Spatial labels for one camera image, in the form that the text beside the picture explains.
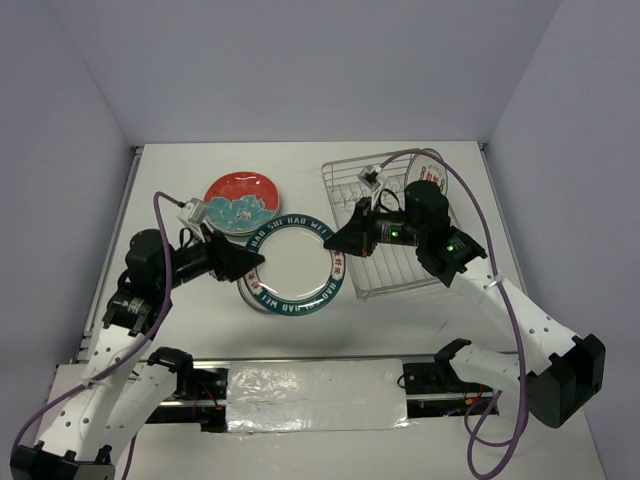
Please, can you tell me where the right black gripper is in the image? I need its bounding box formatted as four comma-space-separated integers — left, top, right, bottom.
323, 196, 425, 257

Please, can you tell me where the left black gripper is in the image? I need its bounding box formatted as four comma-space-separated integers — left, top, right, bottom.
157, 222, 264, 291

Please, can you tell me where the white plate green rim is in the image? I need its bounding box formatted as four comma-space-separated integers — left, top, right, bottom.
237, 278, 275, 316

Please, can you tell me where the plain pale green plate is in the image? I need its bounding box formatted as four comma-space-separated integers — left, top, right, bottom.
220, 195, 281, 236

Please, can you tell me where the white plate dark green band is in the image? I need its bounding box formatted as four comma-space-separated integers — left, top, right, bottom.
243, 213, 347, 317

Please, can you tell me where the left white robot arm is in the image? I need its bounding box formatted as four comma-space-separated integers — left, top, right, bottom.
10, 227, 265, 479

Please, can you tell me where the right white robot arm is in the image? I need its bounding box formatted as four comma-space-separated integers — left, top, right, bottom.
324, 180, 606, 428

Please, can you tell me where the silver foil tape patch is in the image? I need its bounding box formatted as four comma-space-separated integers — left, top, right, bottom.
225, 359, 409, 434

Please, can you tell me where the steel wire dish rack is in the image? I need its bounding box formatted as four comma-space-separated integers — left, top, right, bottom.
321, 148, 459, 300

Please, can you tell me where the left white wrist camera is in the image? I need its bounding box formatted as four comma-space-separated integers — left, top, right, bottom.
177, 198, 207, 241

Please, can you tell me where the metal base rail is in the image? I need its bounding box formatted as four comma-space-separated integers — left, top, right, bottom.
148, 358, 493, 434

